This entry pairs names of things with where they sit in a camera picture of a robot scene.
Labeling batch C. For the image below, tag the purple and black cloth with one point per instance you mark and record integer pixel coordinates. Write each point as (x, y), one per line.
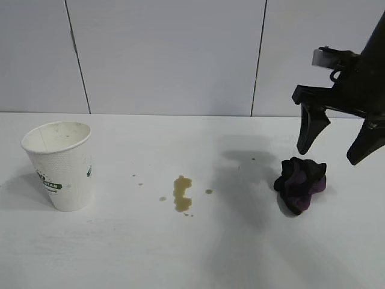
(297, 189)

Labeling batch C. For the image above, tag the white paper coffee cup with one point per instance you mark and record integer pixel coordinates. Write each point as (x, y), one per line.
(66, 177)

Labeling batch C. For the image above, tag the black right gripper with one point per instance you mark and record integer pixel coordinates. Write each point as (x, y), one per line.
(358, 90)

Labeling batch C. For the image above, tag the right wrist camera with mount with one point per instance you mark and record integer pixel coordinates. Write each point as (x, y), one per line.
(320, 58)

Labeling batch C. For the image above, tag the brown coffee puddle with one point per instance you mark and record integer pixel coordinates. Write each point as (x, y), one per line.
(182, 192)

